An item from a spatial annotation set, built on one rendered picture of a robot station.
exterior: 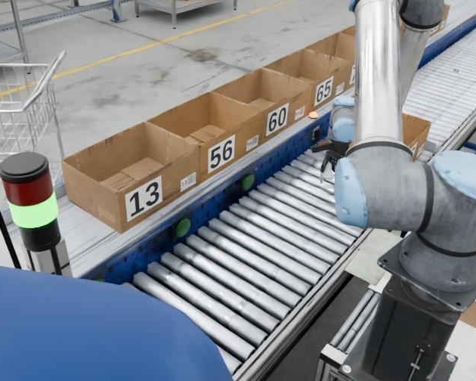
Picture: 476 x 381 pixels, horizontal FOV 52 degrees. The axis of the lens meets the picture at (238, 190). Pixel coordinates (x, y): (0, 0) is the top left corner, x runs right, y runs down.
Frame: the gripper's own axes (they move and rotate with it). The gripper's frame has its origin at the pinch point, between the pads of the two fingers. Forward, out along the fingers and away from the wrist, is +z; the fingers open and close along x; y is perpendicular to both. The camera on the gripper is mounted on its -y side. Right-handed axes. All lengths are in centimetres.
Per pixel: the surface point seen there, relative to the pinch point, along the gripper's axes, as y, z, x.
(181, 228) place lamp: -21, -2, -68
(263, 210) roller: -10.5, 5.8, -31.5
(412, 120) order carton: 13, -9, 58
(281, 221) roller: -1.3, 6.2, -31.9
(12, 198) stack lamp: 29, -83, -145
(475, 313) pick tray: 73, -1, -37
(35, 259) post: 30, -74, -144
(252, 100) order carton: -58, -9, 23
